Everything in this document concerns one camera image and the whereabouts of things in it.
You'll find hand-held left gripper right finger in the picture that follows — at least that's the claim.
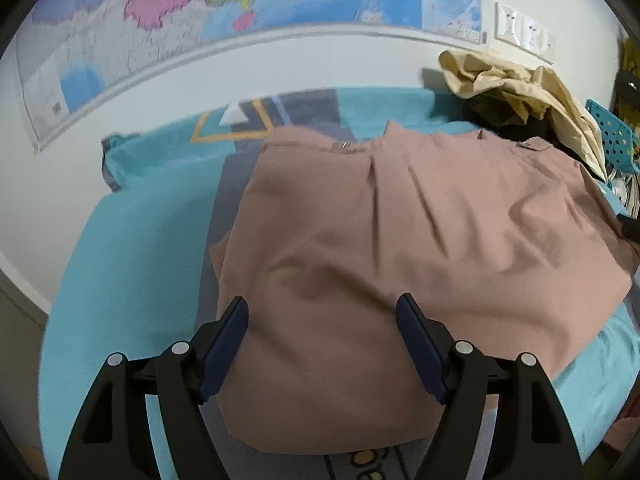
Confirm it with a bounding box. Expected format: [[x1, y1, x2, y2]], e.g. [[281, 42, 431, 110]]
[[395, 292, 586, 480]]

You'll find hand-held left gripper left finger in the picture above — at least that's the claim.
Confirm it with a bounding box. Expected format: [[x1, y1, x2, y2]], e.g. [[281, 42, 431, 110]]
[[59, 296, 250, 480]]

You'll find pink coat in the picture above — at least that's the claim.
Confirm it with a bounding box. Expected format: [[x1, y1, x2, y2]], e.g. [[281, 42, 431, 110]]
[[210, 120, 633, 456]]

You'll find teal printed bed sheet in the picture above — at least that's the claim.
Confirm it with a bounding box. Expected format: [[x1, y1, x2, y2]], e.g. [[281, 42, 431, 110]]
[[37, 87, 640, 480]]

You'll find beige cabinet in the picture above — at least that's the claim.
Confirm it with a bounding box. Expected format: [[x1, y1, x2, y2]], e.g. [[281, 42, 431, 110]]
[[0, 260, 51, 441]]

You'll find black cloth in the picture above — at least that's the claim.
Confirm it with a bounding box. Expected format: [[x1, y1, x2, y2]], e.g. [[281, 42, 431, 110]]
[[465, 95, 586, 161]]

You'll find beige coat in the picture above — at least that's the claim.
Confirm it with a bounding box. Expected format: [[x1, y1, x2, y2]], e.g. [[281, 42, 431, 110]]
[[439, 50, 608, 181]]

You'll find teal plastic basket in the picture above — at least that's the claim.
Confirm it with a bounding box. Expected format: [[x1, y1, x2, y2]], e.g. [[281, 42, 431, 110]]
[[585, 99, 640, 176]]

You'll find white wall socket panel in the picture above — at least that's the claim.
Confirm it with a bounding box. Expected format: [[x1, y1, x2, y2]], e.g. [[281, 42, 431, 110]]
[[495, 2, 557, 65]]

